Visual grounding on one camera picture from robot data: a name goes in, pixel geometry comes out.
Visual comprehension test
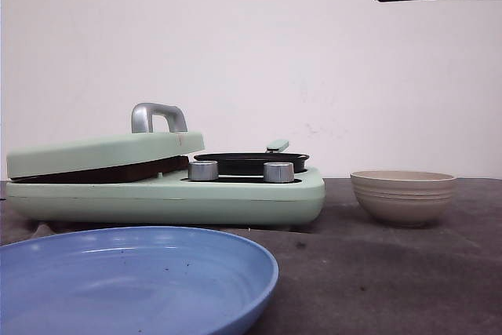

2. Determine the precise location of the blue round plate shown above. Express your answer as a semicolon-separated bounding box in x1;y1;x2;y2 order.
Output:
1;227;278;334

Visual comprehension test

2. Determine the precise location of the white bread slice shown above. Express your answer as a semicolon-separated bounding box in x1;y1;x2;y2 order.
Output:
11;155;189;184

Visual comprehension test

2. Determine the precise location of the breakfast maker hinged lid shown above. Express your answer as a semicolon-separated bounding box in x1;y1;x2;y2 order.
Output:
6;103;204;179

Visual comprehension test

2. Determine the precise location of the small black frying pan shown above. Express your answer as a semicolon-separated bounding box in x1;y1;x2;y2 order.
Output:
194;139;310;176

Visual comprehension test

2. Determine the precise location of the silver control knob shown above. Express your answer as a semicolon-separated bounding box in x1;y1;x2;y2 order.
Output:
264;162;295;184
187;160;219;182

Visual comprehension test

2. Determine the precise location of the right silver control knob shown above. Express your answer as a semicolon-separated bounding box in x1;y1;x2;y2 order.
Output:
264;162;295;184

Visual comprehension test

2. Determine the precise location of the left silver control knob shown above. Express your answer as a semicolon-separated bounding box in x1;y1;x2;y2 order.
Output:
187;160;219;182

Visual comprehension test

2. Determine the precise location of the mint green breakfast maker base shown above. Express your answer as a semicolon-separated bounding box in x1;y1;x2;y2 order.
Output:
5;167;326;226

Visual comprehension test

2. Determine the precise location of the beige ribbed bowl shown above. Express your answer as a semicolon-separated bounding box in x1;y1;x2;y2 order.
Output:
351;170;456;228

